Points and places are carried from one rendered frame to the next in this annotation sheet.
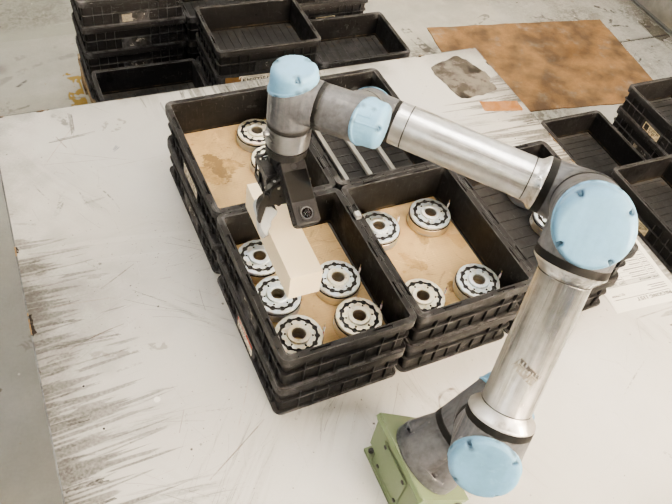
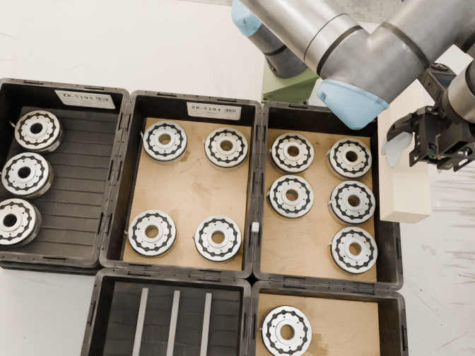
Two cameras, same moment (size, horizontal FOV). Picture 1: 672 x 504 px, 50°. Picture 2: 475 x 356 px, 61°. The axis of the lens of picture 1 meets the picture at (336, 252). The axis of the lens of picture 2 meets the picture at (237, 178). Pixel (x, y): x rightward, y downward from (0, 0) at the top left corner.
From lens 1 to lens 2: 1.37 m
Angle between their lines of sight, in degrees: 60
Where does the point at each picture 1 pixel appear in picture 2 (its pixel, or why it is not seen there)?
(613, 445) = (137, 38)
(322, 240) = (276, 256)
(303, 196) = (443, 75)
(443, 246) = (160, 199)
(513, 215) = (56, 205)
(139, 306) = (437, 297)
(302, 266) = (407, 96)
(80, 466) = not seen: outside the picture
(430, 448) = not seen: hidden behind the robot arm
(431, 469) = not seen: hidden behind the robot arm
